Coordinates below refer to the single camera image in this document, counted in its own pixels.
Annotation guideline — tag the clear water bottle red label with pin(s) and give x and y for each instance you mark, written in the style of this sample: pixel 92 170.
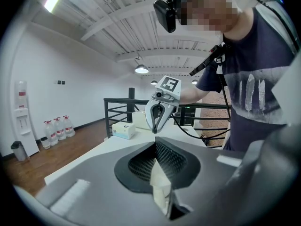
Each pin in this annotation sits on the clear water bottle red label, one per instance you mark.
pixel 69 128
pixel 60 131
pixel 51 134

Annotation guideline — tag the black wall switch panel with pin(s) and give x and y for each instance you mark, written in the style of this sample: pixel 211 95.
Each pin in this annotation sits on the black wall switch panel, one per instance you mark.
pixel 60 82

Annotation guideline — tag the white and blue tissue box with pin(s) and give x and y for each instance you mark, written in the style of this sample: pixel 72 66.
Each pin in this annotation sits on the white and blue tissue box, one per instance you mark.
pixel 123 131

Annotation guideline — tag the grey pendant lamp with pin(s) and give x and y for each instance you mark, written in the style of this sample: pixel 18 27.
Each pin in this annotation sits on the grey pendant lamp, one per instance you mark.
pixel 154 82
pixel 194 82
pixel 141 69

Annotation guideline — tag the black screen device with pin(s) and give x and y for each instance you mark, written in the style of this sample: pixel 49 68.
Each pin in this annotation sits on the black screen device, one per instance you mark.
pixel 202 66

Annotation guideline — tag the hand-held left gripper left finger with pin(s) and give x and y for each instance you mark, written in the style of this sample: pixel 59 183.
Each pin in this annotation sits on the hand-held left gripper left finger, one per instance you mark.
pixel 98 192

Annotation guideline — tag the grey trash bin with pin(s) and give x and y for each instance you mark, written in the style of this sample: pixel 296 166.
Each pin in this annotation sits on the grey trash bin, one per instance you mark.
pixel 18 150

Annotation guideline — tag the person's right forearm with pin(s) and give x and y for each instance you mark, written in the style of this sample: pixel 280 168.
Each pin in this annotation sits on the person's right forearm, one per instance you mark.
pixel 192 95

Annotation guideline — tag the black metal railing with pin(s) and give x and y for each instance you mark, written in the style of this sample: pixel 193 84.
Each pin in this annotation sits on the black metal railing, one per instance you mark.
pixel 131 95

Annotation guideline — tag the person's head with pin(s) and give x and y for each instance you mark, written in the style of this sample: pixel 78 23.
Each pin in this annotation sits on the person's head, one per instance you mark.
pixel 207 8

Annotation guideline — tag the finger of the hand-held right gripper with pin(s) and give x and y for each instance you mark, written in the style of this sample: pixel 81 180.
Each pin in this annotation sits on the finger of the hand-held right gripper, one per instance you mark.
pixel 167 118
pixel 148 116

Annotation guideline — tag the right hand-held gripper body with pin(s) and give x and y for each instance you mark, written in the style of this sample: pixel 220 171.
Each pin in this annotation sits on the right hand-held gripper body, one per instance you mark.
pixel 169 88

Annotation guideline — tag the white water dispenser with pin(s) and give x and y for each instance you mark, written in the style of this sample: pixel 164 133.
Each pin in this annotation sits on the white water dispenser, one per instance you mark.
pixel 23 126

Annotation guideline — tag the black head camera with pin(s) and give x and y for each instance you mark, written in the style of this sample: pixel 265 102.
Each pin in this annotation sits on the black head camera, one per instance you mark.
pixel 165 15

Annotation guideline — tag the person's torso in dark shirt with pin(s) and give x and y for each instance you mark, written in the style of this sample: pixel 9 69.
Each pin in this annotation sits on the person's torso in dark shirt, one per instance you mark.
pixel 258 55

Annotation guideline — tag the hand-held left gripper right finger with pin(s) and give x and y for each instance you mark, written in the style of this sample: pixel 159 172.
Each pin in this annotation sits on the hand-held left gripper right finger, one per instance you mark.
pixel 200 173

